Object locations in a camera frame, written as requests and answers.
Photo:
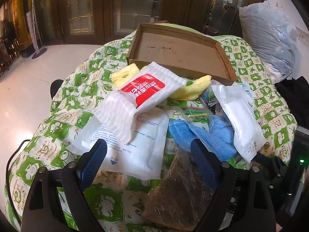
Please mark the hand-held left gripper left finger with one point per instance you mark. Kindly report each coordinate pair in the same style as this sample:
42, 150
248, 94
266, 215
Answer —
95, 159

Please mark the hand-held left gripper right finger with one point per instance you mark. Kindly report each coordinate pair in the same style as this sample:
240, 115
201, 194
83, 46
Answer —
205, 164

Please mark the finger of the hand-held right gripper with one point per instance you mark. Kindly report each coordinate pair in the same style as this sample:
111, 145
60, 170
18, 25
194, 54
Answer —
260, 158

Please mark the small white gauze packet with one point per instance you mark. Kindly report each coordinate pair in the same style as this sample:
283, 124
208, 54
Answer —
241, 116

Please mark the large white gauze packet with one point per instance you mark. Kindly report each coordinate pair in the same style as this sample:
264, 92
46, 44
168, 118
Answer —
144, 145

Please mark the striped white packet red label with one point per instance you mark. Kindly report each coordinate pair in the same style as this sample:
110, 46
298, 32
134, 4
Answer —
115, 111

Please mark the yellow towel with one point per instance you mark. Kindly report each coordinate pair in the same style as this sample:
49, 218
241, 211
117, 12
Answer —
193, 89

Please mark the shallow cardboard box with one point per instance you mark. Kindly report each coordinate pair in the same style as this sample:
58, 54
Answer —
173, 50

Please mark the blue towel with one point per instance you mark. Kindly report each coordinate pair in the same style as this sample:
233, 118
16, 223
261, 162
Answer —
217, 137

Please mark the brown pad in clear wrapper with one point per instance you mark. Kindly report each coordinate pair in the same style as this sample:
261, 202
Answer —
173, 193

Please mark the clear bag of coloured sticks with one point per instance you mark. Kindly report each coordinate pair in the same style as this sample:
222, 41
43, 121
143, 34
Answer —
195, 112

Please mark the dark cloth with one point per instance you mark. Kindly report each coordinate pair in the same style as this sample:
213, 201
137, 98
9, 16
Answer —
294, 96

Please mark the green and white printed blanket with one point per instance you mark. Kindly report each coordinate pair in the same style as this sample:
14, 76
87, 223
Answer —
79, 82

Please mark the black shoe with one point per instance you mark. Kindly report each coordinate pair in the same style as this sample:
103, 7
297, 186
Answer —
55, 89

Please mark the large grey plastic bag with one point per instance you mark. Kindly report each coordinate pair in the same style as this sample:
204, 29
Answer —
268, 33

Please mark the wooden chair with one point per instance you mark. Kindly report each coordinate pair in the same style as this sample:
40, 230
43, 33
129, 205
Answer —
7, 55

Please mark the wooden glass door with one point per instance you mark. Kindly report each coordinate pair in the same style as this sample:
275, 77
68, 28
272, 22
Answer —
82, 9
137, 7

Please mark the floor sign stand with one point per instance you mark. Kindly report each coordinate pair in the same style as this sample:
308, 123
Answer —
31, 21

